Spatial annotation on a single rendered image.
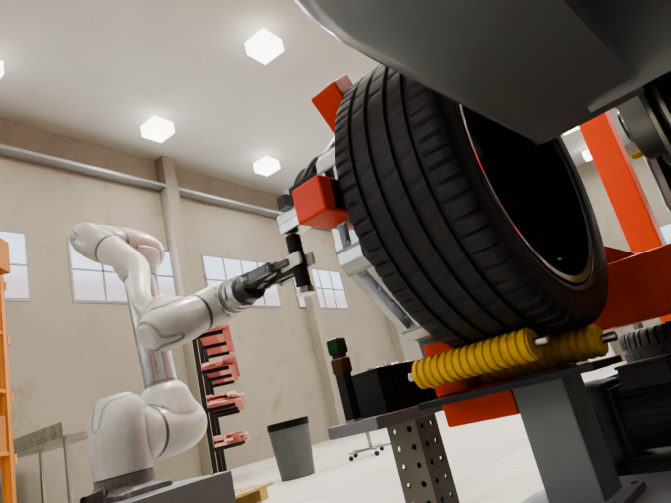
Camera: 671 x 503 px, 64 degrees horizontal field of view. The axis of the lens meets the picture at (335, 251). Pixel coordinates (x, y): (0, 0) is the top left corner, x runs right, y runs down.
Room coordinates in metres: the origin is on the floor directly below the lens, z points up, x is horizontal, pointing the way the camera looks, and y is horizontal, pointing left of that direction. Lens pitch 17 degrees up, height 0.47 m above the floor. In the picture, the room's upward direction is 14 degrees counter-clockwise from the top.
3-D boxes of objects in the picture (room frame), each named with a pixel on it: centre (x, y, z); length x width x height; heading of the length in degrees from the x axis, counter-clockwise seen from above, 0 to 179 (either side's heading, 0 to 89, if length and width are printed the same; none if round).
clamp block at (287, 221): (1.18, 0.07, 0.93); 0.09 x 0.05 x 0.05; 50
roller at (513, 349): (1.03, -0.20, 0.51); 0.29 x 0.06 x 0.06; 50
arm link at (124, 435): (1.55, 0.71, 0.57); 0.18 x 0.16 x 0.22; 156
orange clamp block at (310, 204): (0.94, 0.00, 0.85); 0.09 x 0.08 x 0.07; 140
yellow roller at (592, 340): (1.07, -0.33, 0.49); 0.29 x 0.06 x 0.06; 50
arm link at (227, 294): (1.35, 0.27, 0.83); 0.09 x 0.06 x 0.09; 140
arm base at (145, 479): (1.52, 0.72, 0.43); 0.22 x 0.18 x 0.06; 154
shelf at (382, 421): (1.55, -0.07, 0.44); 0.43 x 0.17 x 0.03; 140
